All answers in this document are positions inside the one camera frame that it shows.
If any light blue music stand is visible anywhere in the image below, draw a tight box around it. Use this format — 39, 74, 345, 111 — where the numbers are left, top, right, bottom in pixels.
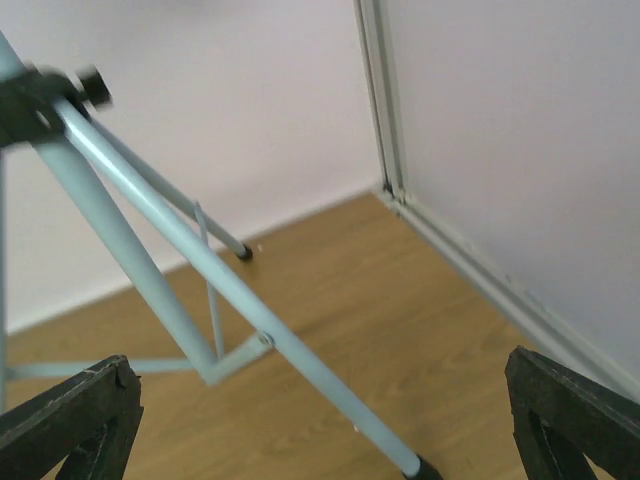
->
0, 29, 444, 480

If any aluminium frame post right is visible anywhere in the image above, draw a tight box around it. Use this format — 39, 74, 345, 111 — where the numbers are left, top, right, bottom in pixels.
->
354, 0, 406, 205

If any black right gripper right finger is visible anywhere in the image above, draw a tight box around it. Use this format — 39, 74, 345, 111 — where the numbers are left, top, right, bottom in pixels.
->
505, 346, 639, 479

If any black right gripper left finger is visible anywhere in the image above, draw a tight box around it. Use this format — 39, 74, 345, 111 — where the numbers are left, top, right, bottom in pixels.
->
1, 355, 144, 479

